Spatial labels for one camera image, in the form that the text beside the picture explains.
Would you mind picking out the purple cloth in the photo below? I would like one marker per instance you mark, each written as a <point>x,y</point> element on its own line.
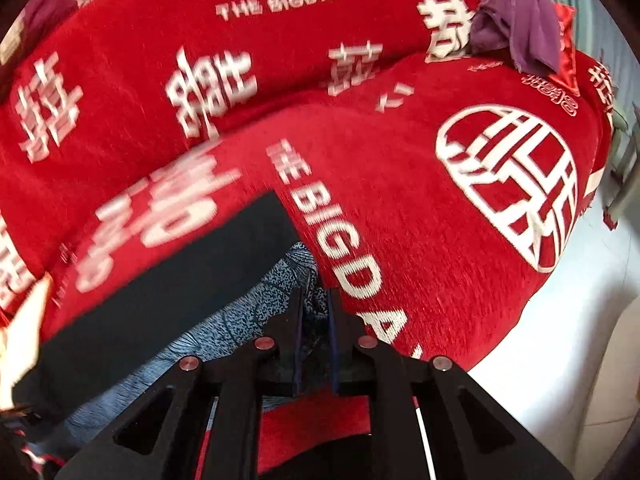
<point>510,15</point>

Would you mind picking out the red satin cloth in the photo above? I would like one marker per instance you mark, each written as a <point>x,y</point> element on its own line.
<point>568,60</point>

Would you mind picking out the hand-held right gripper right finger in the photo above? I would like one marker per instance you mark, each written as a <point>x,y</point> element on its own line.
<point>334,347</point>

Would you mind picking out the red printed blanket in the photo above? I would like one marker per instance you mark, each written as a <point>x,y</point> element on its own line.
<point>400,160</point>

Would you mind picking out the person's left hand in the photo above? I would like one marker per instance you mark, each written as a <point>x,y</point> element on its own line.
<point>22,330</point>

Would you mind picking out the black pants with grey lining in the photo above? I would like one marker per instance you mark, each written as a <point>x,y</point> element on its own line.
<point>175,285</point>

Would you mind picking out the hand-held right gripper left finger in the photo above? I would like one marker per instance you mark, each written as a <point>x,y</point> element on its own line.
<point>298,345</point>

